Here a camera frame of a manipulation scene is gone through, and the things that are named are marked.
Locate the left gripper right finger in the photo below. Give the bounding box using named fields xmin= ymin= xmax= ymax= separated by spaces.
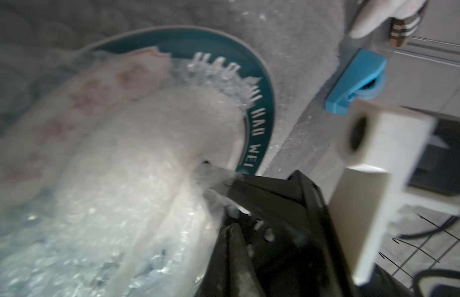
xmin=215 ymin=171 xmax=355 ymax=297

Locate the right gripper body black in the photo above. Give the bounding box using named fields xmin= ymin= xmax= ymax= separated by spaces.
xmin=405 ymin=108 xmax=460 ymax=197

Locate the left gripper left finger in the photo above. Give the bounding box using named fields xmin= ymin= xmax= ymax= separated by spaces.
xmin=195 ymin=223 xmax=266 ymax=297

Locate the clear bubble wrap sheet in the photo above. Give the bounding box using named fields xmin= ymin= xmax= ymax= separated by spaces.
xmin=0 ymin=0 xmax=346 ymax=297

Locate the green rimmed white dinner plate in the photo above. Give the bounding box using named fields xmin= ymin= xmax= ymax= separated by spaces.
xmin=0 ymin=27 xmax=275 ymax=211

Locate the blue toy car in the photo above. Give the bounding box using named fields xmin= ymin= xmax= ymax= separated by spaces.
xmin=324 ymin=49 xmax=388 ymax=115

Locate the plaid brown pouch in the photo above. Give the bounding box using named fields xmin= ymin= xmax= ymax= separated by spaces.
xmin=389 ymin=2 xmax=428 ymax=48

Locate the small white figurine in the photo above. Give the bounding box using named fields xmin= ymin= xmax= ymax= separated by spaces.
xmin=349 ymin=0 xmax=427 ymax=39

